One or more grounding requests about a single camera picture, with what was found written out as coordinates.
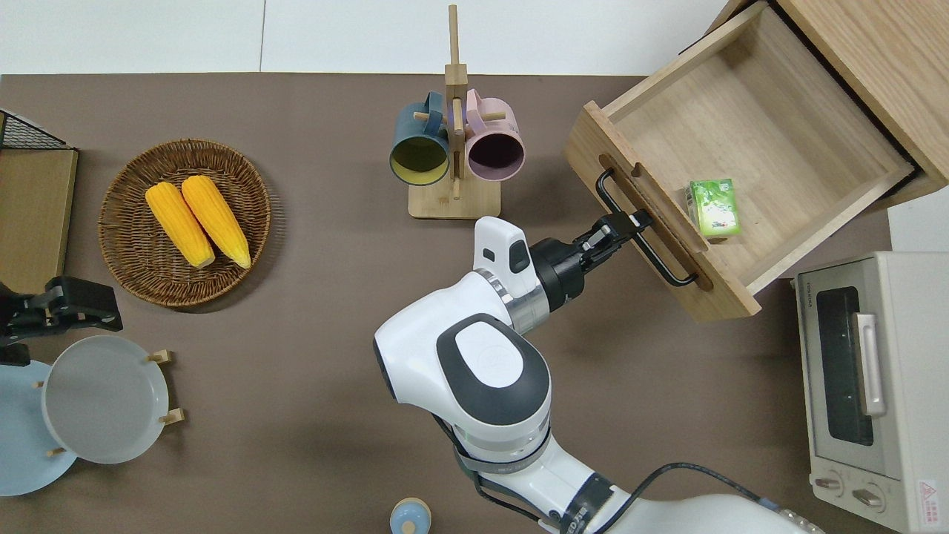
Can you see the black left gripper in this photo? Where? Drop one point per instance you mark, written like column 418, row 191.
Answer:
column 22, row 308

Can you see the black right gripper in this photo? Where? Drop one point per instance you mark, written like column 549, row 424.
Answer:
column 560, row 271

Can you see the light wooden drawer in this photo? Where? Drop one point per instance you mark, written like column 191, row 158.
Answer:
column 778, row 111

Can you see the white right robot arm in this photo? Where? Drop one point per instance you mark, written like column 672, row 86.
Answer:
column 489, row 371

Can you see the wooden board with rack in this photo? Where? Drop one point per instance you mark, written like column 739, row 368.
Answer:
column 37, row 222

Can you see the brown wicker basket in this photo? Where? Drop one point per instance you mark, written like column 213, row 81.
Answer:
column 126, row 222

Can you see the small green printed carton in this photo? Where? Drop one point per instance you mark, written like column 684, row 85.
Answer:
column 715, row 208

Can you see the wooden plate rack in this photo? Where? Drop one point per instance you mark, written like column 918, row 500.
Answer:
column 164, row 357

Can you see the grey plate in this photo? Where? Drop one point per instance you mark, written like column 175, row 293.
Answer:
column 104, row 400

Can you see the blunt yellow corn cob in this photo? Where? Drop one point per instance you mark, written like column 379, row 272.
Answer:
column 178, row 222

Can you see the light blue plate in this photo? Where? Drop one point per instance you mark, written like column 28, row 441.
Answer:
column 18, row 445

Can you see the pointed yellow corn cob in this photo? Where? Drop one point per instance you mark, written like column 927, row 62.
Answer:
column 219, row 222

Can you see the wooden mug tree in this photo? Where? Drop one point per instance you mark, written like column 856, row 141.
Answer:
column 454, row 204

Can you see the pink mug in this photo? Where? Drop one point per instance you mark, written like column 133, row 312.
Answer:
column 493, row 119

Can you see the large brown table mat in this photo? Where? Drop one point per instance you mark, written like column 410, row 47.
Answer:
column 259, row 445

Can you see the dark blue mug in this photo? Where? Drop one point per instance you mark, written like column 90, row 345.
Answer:
column 415, row 122

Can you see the cream toaster oven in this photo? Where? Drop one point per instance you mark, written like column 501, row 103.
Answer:
column 919, row 356

